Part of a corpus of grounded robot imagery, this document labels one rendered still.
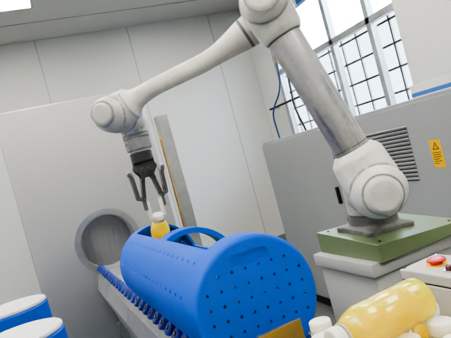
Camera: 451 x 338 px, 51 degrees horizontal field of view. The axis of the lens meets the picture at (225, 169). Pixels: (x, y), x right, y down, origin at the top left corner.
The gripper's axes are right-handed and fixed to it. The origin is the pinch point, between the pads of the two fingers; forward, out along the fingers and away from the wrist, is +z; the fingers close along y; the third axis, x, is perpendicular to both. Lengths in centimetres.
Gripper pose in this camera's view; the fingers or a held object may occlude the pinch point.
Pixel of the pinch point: (156, 208)
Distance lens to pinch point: 163.0
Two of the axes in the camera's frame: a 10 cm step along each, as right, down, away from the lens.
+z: 2.6, 9.6, 0.2
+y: -8.9, 2.5, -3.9
